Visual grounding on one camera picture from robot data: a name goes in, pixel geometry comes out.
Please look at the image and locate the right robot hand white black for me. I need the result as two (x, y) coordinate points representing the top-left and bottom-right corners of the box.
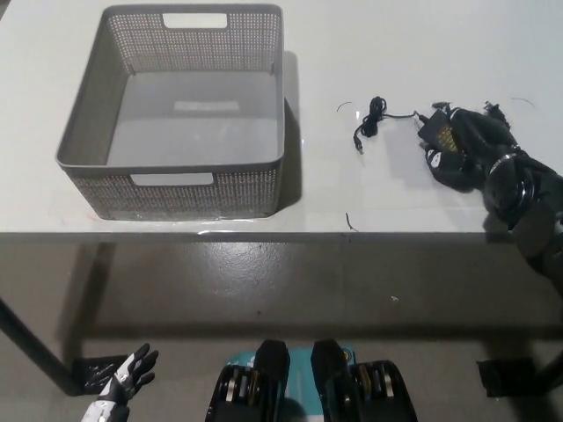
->
(423, 103), (519, 191)

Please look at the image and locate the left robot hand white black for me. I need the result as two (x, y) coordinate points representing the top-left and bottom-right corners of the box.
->
(97, 343), (159, 404)

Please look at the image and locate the black power adapter with cord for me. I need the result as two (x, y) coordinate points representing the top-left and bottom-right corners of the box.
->
(354, 96), (507, 157)

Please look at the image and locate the black table foot plate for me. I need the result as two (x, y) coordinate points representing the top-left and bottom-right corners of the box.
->
(71, 358), (128, 396)
(476, 358), (545, 400)

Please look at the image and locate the black table leg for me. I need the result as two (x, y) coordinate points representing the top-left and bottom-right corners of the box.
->
(537, 351), (563, 392)
(0, 297), (79, 397)

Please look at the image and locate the grey perforated plastic basket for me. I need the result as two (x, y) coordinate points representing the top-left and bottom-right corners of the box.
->
(55, 4), (289, 221)

